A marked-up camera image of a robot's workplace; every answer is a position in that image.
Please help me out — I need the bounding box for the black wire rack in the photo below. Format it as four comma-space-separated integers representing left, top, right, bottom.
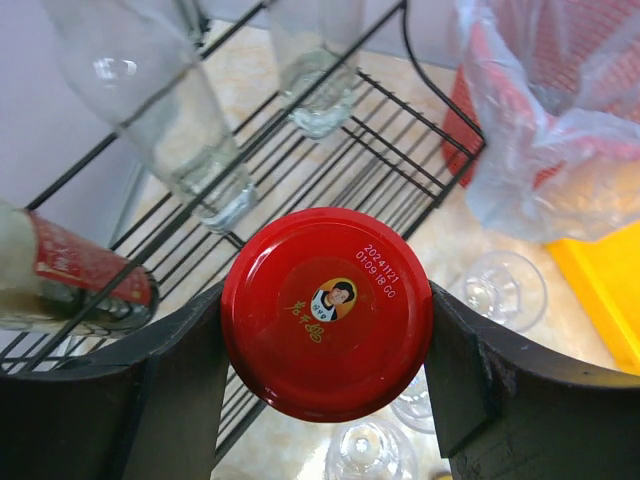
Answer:
0, 0, 487, 464

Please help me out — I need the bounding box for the clear glass cup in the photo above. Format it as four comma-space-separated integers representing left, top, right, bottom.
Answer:
390, 369, 436, 434
324, 417, 419, 479
454, 251, 548, 333

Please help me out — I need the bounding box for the red bin with plastic bag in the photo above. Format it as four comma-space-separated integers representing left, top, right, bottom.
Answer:
452, 1, 639, 243

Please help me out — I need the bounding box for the clear glass cup near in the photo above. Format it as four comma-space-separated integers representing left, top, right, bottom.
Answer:
324, 417, 419, 479

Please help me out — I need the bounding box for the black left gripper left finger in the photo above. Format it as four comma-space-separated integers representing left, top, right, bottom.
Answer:
1, 286, 228, 479

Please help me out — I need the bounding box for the clear glass cup middle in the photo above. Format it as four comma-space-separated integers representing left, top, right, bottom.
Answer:
390, 369, 436, 434

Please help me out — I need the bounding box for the dark sauce bottle black cap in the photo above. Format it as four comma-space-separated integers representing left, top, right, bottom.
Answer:
1, 200, 159, 338

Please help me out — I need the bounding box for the yellow plastic tray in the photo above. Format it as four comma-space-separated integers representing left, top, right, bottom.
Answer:
546, 222, 639, 374

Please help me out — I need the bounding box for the clear glass cup far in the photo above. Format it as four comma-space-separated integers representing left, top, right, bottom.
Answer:
454, 251, 548, 333

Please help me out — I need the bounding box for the glass oil bottle gold spout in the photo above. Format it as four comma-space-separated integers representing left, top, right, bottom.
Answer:
43, 1, 257, 233

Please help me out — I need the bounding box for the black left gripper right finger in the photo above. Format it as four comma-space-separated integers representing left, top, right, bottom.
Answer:
424, 284, 639, 479

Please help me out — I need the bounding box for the small yellow label bottle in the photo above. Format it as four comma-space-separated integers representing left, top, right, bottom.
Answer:
428, 470, 453, 480

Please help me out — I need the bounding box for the red lid chili jar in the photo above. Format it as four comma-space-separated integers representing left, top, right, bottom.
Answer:
221, 207, 434, 423

